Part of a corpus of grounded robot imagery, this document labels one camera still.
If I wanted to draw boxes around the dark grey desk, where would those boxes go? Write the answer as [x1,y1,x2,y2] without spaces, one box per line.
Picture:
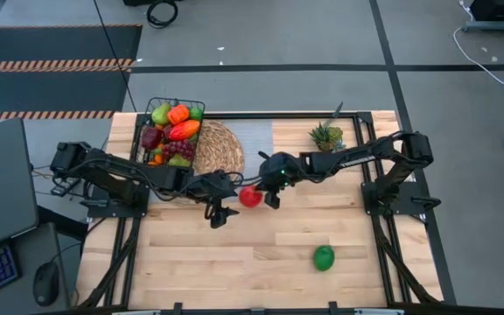
[0,221,73,315]

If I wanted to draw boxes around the black metal table frame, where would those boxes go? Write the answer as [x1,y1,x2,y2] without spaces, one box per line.
[79,110,445,310]

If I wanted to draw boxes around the round woven placemat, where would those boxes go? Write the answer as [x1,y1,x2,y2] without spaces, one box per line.
[149,118,245,207]

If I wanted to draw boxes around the large green lime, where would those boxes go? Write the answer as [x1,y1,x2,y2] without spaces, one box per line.
[312,244,336,272]

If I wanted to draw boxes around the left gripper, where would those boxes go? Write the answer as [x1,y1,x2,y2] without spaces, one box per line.
[188,170,249,229]

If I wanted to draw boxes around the white floor cable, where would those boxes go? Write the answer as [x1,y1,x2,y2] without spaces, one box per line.
[451,0,504,88]

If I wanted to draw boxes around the bright red apple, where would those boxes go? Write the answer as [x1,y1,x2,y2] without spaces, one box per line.
[238,185,264,209]

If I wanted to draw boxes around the black computer mouse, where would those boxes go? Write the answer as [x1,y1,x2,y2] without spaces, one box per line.
[31,261,60,307]

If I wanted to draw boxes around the black cable sleeve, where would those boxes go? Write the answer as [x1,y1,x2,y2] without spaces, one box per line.
[78,216,142,308]
[372,216,439,306]

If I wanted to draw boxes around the grey cloth mat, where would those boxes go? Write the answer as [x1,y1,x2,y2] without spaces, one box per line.
[219,120,277,204]

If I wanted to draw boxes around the grey metal table base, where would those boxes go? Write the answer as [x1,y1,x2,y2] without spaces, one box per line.
[461,0,504,32]

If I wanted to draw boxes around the red-orange mango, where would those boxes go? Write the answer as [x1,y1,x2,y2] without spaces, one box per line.
[169,119,201,142]

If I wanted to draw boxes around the green pear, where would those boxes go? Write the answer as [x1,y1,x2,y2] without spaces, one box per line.
[168,155,193,169]
[150,102,173,127]

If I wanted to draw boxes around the thin black floor cable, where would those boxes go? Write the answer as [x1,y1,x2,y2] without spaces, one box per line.
[92,0,138,114]

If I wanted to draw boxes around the orange mini pumpkin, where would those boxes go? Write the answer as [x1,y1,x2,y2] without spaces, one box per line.
[167,103,191,127]

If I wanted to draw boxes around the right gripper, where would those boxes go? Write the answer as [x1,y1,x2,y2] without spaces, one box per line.
[258,150,308,210]

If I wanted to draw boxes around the potted succulent plant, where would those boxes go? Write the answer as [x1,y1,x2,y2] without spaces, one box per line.
[307,101,350,157]

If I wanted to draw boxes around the black wire basket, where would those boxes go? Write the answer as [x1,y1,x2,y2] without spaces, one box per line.
[136,96,207,175]

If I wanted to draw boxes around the red grape bunch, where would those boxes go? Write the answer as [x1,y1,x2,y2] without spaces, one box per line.
[160,139,197,162]

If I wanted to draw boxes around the coiled black cable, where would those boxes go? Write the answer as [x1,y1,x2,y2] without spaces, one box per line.
[145,0,179,30]

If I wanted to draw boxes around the black striped floor mat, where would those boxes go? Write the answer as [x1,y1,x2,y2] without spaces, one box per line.
[0,24,144,120]

